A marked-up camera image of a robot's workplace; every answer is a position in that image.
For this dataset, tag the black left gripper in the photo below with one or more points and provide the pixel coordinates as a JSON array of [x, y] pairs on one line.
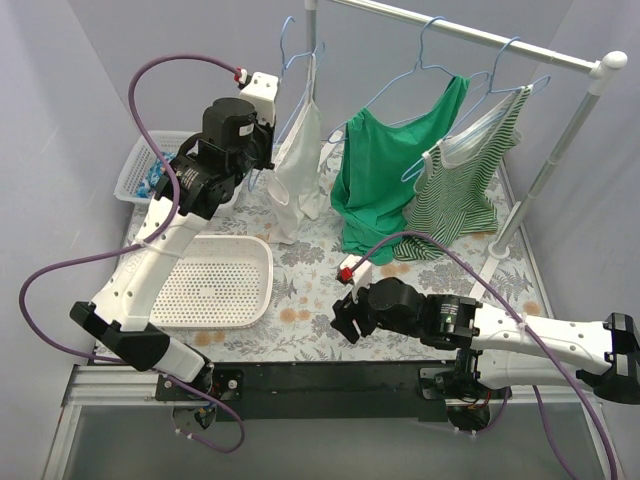
[[265, 145]]

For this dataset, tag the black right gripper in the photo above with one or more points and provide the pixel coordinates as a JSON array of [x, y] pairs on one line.
[[347, 317]]

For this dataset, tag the blue wire hanger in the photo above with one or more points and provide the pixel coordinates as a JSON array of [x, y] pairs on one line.
[[291, 80]]

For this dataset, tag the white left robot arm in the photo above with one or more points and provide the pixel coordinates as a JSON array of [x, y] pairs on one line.
[[119, 314]]

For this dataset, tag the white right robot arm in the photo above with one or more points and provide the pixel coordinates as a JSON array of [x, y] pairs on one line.
[[495, 350]]

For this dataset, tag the green white striped tank top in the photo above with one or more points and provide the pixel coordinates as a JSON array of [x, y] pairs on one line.
[[450, 195]]

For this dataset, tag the white basket with blue items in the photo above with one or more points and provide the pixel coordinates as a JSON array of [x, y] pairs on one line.
[[142, 169]]

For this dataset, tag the white perforated plastic tray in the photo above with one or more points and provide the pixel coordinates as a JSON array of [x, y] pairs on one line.
[[222, 282]]

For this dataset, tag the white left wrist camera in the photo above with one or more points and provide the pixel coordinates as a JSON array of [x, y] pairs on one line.
[[261, 90]]

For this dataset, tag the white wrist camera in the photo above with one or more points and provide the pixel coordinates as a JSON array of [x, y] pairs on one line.
[[261, 90], [355, 272]]

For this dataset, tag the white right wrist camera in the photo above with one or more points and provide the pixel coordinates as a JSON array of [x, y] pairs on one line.
[[355, 272]]

